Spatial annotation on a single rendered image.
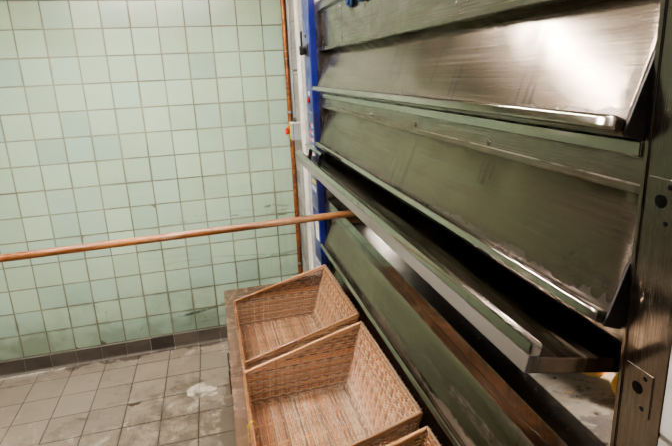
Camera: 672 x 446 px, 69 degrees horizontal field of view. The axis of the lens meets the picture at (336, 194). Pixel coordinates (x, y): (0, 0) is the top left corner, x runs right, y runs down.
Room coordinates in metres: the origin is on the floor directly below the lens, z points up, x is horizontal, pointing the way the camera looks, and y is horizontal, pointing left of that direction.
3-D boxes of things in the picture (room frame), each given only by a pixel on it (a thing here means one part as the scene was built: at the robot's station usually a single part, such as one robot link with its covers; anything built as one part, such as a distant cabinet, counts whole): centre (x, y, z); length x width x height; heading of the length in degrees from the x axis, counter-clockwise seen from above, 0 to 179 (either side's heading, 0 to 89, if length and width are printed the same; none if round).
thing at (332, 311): (1.97, 0.23, 0.72); 0.56 x 0.49 x 0.28; 15
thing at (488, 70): (1.47, -0.18, 1.80); 1.79 x 0.11 x 0.19; 14
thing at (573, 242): (1.47, -0.18, 1.54); 1.79 x 0.11 x 0.19; 14
